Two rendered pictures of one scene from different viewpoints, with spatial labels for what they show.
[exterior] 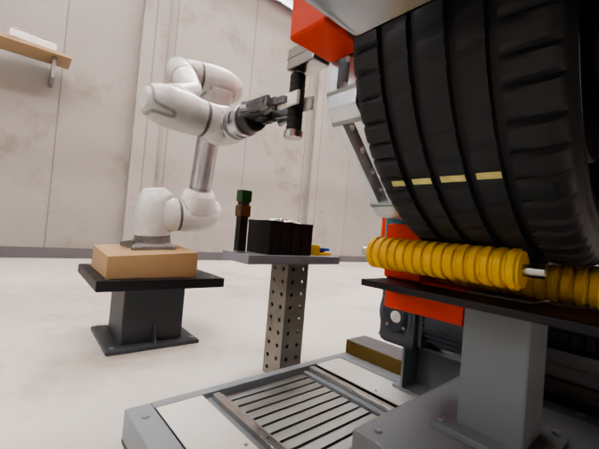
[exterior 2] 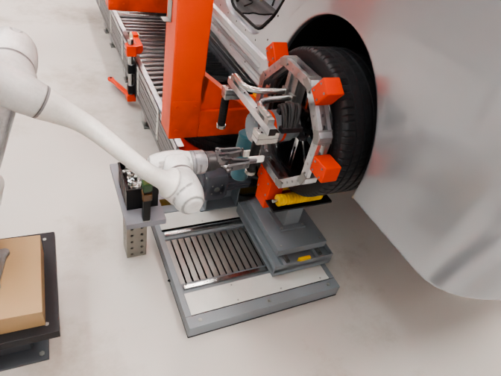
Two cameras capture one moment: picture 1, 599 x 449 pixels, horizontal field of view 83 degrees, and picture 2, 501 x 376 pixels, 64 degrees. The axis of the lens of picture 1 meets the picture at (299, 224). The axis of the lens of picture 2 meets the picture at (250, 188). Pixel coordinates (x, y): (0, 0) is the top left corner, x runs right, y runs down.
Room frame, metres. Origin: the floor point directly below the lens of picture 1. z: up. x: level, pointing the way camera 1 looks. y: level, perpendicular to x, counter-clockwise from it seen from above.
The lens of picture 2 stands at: (0.55, 1.31, 1.72)
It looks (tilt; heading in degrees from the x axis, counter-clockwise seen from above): 39 degrees down; 279
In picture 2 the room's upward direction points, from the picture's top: 14 degrees clockwise
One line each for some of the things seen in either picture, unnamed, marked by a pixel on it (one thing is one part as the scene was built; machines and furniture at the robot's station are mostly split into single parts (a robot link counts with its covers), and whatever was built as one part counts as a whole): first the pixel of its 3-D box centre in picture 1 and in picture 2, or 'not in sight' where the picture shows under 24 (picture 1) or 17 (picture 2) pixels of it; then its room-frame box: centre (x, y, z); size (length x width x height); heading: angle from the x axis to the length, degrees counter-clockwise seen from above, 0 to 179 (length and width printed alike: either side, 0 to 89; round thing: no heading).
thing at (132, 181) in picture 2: (280, 235); (137, 183); (1.25, 0.07, 0.51); 0.20 x 0.14 x 0.13; 132
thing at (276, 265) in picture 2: not in sight; (282, 230); (0.58, -0.36, 0.13); 0.50 x 0.36 x 0.10; 131
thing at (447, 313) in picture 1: (434, 269); (276, 186); (0.68, -0.28, 0.48); 0.16 x 0.12 x 0.17; 41
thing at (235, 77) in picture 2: not in sight; (261, 76); (0.86, -0.24, 1.03); 0.19 x 0.18 x 0.11; 41
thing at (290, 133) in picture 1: (295, 104); (253, 157); (0.77, 0.03, 0.83); 0.04 x 0.04 x 0.16
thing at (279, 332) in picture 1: (285, 316); (135, 221); (1.29, 0.02, 0.21); 0.10 x 0.10 x 0.42; 41
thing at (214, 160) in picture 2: (257, 116); (216, 160); (0.89, 0.14, 0.83); 0.09 x 0.08 x 0.07; 41
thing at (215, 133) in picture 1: (219, 126); (169, 167); (1.01, 0.27, 0.83); 0.16 x 0.13 x 0.11; 41
